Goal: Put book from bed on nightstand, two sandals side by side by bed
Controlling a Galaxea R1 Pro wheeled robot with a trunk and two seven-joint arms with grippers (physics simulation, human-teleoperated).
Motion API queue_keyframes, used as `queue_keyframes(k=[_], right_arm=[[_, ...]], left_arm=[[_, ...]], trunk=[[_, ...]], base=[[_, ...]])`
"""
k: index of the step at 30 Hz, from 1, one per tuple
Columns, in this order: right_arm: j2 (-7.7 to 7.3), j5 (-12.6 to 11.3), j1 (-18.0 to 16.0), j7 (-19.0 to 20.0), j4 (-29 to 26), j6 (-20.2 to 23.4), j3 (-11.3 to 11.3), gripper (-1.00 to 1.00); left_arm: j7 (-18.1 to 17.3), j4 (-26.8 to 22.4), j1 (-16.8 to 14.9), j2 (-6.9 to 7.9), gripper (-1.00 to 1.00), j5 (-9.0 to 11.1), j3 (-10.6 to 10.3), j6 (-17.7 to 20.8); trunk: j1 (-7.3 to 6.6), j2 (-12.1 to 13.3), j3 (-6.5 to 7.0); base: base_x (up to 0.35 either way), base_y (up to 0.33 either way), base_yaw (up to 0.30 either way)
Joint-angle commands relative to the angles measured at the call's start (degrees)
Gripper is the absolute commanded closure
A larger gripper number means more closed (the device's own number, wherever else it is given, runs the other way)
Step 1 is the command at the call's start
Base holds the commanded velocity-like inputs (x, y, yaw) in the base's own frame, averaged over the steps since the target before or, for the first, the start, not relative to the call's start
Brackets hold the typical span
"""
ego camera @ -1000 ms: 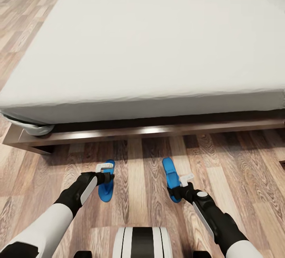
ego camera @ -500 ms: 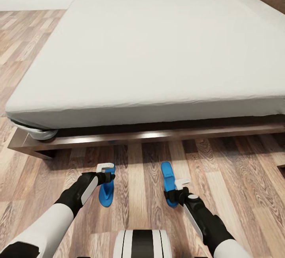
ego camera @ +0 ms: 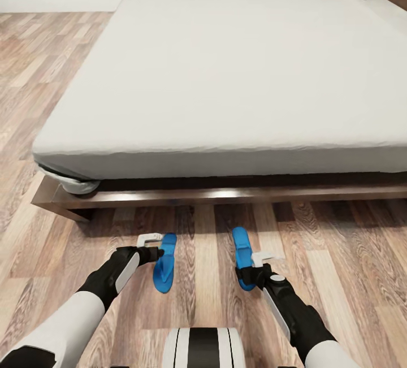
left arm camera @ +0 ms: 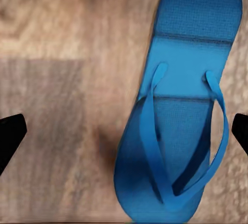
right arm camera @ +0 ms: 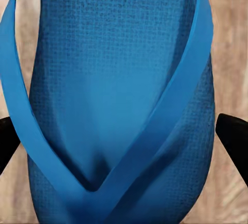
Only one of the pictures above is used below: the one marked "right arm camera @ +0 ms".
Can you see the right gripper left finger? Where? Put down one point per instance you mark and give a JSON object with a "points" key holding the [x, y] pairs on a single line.
{"points": [[9, 142]]}

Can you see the sandal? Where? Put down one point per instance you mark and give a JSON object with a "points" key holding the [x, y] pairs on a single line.
{"points": [[120, 119]]}

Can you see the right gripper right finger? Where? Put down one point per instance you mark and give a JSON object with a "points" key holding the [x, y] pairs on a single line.
{"points": [[233, 134]]}

